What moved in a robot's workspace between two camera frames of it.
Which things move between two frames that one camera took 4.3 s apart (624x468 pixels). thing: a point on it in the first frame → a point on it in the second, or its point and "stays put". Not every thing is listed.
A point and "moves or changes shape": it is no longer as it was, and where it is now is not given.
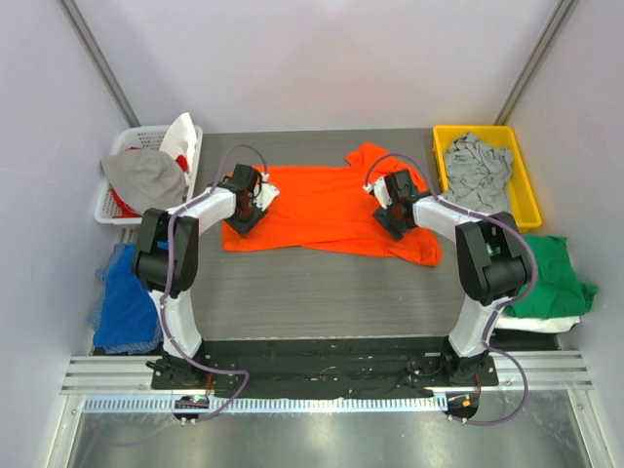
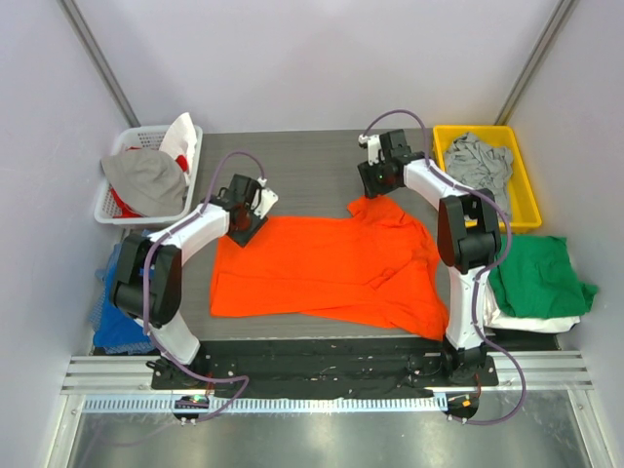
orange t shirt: (331, 207) moves or changes shape
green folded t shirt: (557, 291) stays put
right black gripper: (390, 224) → (369, 180)
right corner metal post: (527, 75) stays put
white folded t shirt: (535, 325) stays put
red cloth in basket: (127, 212) stays put
